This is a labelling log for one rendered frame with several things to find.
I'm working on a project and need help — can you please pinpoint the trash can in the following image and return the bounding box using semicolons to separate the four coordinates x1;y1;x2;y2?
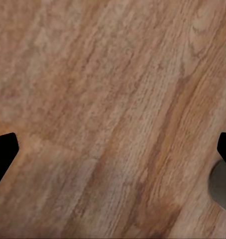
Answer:
209;158;226;210

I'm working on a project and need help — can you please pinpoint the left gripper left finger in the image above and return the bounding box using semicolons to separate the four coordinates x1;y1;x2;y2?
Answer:
0;132;19;181

